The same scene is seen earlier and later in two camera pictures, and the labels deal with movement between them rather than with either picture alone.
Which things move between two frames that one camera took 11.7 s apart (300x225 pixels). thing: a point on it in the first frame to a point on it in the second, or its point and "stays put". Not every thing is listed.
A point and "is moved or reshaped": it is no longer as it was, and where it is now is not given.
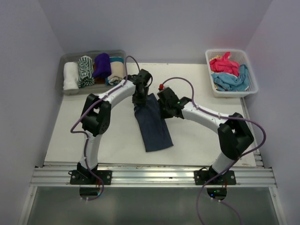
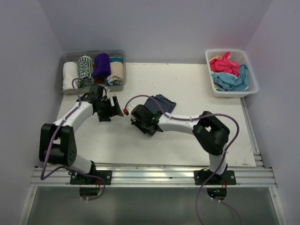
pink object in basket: (224, 65) stays put
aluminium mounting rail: (152, 176) stays put
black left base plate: (85, 177) stays put
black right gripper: (165, 116) to (136, 122)
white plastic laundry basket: (231, 72) stays put
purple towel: (102, 65) stays put
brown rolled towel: (101, 79) stays put
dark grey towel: (153, 129) is moved or reshaped
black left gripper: (142, 101) to (113, 110)
